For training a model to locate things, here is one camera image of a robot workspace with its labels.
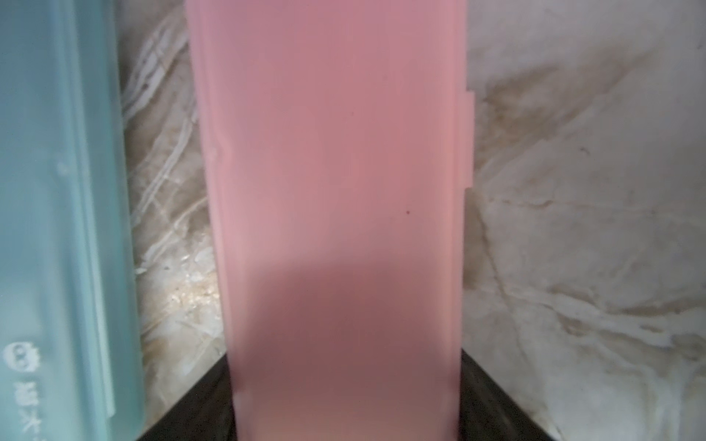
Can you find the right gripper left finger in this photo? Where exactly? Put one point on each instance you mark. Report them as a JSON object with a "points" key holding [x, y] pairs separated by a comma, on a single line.
{"points": [[205, 412]]}

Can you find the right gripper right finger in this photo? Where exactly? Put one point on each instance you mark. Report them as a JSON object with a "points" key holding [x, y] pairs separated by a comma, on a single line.
{"points": [[488, 413]]}

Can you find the teal pencil case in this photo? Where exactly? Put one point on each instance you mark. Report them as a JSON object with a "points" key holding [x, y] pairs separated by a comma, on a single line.
{"points": [[71, 359]]}

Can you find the pink pencil case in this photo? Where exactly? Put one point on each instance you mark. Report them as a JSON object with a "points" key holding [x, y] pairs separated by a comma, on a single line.
{"points": [[333, 138]]}

